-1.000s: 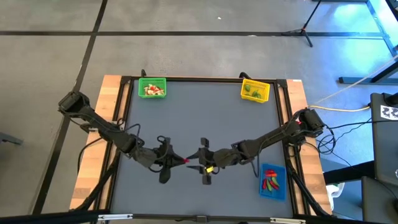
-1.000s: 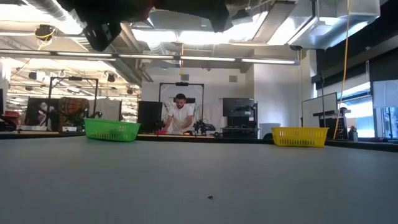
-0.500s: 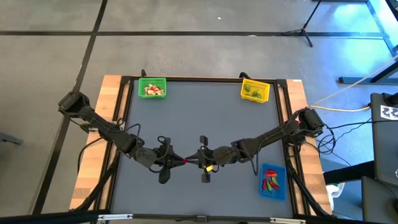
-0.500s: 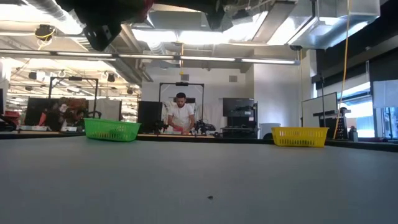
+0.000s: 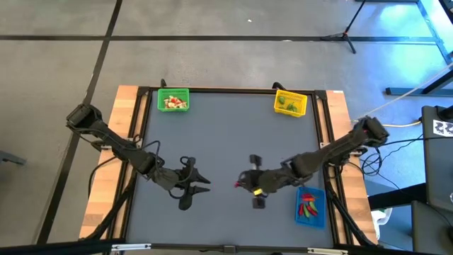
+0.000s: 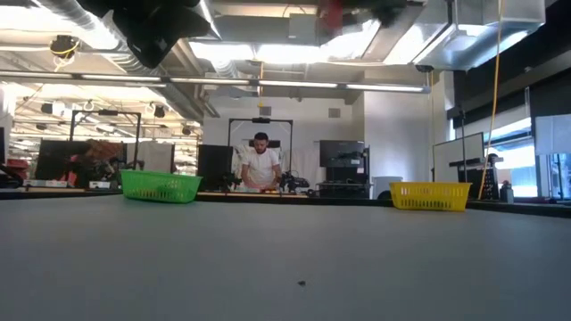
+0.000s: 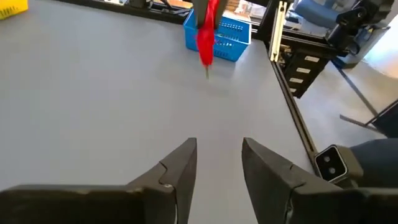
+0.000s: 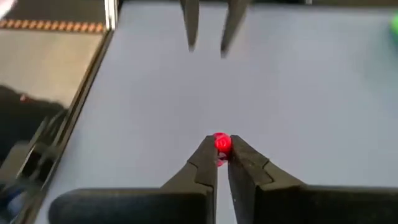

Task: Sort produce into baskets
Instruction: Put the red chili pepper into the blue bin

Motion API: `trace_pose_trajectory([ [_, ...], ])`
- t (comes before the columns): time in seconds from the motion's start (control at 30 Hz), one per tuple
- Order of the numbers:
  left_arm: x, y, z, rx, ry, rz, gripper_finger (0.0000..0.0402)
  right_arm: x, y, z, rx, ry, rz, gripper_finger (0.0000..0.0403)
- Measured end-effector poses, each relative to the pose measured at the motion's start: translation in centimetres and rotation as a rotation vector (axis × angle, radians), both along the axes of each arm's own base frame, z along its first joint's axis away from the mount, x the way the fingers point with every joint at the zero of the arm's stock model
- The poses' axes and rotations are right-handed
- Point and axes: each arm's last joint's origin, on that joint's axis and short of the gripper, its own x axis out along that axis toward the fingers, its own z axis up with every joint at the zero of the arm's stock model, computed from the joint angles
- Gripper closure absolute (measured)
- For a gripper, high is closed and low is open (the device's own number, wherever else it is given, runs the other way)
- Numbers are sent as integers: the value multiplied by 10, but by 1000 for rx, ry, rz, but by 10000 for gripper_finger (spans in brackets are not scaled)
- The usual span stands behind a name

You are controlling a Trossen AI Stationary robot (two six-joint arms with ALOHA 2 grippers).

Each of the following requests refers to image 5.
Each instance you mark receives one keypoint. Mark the black equipment case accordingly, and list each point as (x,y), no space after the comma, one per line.
(437,170)

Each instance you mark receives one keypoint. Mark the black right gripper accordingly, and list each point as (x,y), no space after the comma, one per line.
(260,180)

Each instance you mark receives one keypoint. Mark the white fiducial marker tag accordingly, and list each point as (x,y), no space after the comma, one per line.
(442,128)

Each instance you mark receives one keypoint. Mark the white plastic object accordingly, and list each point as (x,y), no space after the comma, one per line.
(381,214)

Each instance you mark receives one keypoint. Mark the black box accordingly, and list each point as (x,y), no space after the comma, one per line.
(430,230)

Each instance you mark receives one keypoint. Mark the black aluminium table frame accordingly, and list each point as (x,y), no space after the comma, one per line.
(247,90)

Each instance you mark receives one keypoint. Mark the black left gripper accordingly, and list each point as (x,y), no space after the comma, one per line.
(185,180)

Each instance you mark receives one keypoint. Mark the yellow plastic basket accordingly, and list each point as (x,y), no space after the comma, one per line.
(301,99)

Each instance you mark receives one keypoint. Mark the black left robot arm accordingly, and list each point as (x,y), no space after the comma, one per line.
(117,145)

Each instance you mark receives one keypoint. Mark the black metal desk frame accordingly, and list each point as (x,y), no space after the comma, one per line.
(403,91)

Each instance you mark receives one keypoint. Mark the grey metal furniture foot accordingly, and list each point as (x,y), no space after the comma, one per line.
(12,158)

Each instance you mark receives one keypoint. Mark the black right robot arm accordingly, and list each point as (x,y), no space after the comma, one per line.
(332,150)

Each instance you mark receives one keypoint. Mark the black tripod stand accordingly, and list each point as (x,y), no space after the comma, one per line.
(344,35)

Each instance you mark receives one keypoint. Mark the orange chili pepper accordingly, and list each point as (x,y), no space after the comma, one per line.
(308,199)

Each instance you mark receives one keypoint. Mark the black floor beam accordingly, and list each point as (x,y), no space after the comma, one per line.
(396,196)

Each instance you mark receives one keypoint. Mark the blue plastic basket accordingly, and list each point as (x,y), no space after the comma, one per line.
(318,221)

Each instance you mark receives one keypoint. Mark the green plastic basket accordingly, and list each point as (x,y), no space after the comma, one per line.
(173,93)

